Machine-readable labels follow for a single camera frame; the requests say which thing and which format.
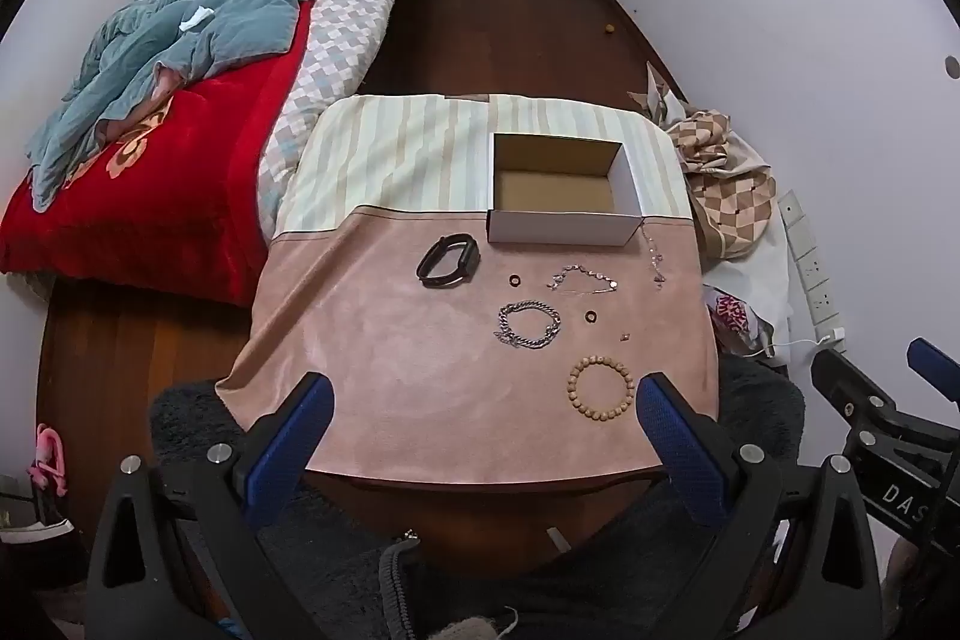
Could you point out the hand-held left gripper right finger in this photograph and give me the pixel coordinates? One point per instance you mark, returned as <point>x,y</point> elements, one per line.
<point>679,445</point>

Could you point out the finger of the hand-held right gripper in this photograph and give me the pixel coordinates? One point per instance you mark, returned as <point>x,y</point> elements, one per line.
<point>934,361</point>
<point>847,381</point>

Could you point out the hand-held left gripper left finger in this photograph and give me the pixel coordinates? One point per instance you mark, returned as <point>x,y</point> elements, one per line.
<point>292,437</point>

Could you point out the white cardboard box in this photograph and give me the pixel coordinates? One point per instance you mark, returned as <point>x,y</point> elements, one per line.
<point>555,227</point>

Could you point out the black smart band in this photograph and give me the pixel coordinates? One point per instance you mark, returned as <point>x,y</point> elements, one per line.
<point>459,245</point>

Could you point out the pink and striped table blanket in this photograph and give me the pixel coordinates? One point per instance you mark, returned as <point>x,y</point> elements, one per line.
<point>375,370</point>

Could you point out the red printed plastic bag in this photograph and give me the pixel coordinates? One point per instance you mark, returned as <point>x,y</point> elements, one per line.
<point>735,314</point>

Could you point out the checkered beige bag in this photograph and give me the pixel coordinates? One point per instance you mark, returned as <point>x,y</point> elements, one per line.
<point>724,190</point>

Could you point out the pink slippers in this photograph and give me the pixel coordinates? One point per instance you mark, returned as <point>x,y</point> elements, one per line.
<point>46,452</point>

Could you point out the black and white shoe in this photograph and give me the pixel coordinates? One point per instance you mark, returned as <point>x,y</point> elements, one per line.
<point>34,527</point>

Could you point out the red floral blanket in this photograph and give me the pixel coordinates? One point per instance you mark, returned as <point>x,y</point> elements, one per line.
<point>187,175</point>

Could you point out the checkered bed sheet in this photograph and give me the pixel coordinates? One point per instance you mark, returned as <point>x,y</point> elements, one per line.
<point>345,33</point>

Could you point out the teal quilt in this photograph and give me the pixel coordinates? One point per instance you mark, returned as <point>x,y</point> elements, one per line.
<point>225,3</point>

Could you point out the white wall socket panel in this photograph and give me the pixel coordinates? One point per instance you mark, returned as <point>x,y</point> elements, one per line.
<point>809,270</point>
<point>825,323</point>
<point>820,301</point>
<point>791,210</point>
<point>799,239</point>

